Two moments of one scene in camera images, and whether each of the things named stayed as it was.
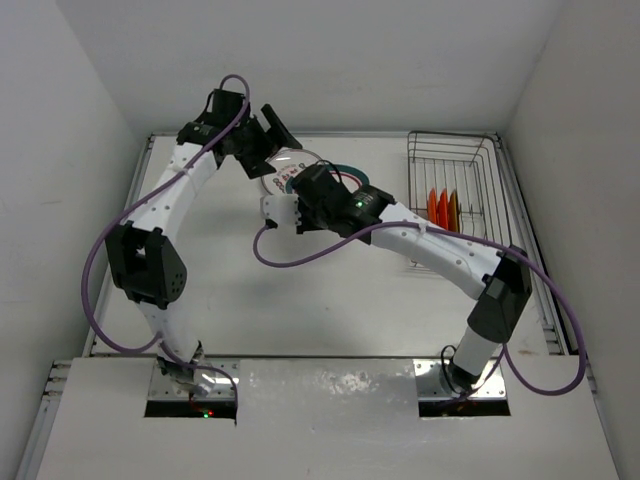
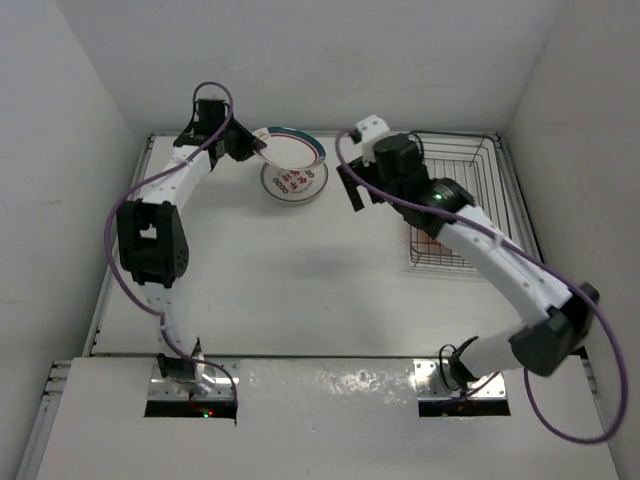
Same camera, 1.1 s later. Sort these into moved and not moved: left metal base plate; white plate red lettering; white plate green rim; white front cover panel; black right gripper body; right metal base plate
Moved: black right gripper body; white plate green rim
Not moved: right metal base plate; white plate red lettering; left metal base plate; white front cover panel
